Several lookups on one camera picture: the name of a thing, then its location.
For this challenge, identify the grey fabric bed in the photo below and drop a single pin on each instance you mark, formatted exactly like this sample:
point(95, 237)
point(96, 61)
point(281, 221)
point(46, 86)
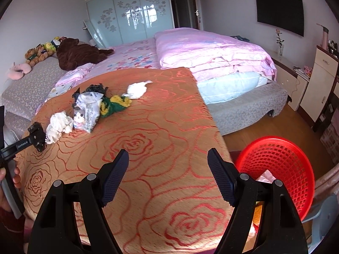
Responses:
point(238, 111)

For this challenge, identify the stack of papers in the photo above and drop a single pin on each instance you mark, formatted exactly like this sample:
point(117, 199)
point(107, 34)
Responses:
point(302, 74)

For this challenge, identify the small brown plush bear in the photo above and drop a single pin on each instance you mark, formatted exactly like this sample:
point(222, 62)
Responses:
point(38, 55)

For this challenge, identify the pink floral bed sheet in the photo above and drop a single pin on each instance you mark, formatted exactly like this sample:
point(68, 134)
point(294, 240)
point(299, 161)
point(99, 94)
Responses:
point(132, 55)

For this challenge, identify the grey-blue plastic stool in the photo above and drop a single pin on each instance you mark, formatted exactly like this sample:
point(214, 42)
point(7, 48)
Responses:
point(327, 217)

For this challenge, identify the glass door wardrobe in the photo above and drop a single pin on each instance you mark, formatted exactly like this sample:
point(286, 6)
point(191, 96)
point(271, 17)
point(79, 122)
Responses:
point(129, 13)

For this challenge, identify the pink quilt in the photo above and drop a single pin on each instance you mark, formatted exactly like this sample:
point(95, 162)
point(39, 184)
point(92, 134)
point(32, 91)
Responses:
point(206, 50)

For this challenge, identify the wall television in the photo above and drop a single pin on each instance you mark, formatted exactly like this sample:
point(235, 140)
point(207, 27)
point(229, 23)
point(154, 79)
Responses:
point(280, 13)

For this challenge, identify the row of cosmetic bottles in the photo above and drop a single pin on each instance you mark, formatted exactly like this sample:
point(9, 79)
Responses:
point(333, 46)

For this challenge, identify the person's left hand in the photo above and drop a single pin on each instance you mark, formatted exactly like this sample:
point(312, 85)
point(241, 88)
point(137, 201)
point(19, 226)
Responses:
point(16, 177)

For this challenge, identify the cream tall cabinet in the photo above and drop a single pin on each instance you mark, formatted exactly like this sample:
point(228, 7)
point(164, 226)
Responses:
point(320, 84)

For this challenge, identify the pink curtain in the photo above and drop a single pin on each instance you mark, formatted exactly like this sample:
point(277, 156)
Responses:
point(328, 180)

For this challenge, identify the orange rose-pattern blanket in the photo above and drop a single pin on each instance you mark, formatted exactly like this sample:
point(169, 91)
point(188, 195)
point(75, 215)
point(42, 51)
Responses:
point(159, 137)

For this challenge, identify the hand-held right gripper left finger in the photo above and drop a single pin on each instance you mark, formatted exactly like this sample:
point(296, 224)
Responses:
point(114, 180)

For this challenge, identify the cream low cabinet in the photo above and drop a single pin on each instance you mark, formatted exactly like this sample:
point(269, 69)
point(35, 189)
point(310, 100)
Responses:
point(287, 82)

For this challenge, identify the yellow plush toy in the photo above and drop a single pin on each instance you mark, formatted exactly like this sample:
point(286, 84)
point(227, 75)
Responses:
point(49, 46)

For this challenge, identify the storage crate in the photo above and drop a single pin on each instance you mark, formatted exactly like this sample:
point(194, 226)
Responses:
point(331, 140)

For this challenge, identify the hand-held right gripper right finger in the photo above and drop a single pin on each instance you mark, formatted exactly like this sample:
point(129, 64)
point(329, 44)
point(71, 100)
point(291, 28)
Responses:
point(222, 180)

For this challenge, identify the green yellow wrapper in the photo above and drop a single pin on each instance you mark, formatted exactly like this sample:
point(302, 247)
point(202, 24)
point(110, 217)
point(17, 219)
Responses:
point(114, 107)

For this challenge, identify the pink rose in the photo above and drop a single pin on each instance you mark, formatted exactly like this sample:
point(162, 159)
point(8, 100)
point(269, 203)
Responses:
point(278, 33)

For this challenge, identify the cat print packet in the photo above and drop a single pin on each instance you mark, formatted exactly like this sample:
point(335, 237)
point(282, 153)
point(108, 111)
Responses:
point(88, 113)

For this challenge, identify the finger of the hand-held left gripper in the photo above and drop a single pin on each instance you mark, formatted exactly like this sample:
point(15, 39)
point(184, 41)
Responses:
point(38, 136)

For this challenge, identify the yellow foam fruit net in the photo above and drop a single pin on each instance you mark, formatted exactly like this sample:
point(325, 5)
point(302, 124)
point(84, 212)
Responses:
point(258, 214)

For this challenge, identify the pink trinket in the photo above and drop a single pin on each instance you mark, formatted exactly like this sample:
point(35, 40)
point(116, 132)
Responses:
point(308, 71)

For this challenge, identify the pink printed cloth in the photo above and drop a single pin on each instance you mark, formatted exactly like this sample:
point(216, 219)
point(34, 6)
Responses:
point(71, 78)

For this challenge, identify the black plastic bag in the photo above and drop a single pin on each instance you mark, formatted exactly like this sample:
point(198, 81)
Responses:
point(95, 88)

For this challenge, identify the red plastic basket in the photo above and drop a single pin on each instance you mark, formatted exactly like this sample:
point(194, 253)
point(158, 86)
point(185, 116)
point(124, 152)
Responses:
point(286, 164)

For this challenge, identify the pink bottle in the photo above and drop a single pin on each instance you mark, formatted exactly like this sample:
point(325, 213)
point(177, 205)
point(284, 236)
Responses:
point(324, 38)

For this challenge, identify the light blue pillow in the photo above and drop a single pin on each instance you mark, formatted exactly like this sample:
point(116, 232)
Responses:
point(227, 87)

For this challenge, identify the pink plush toy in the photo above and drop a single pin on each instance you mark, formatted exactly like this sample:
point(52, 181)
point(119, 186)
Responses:
point(18, 70)

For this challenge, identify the white paper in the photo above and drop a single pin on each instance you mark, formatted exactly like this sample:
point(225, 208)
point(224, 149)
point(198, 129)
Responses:
point(61, 125)

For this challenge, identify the white tissue wad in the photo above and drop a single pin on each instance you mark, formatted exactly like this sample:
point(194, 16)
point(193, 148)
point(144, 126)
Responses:
point(137, 90)

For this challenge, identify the glass vase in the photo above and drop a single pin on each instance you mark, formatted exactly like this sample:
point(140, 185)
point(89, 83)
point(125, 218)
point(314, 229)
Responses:
point(281, 50)

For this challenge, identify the brown teddy bear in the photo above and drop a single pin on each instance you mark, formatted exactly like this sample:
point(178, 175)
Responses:
point(76, 53)

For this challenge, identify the wooden door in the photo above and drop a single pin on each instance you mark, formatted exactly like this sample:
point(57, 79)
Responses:
point(197, 8)

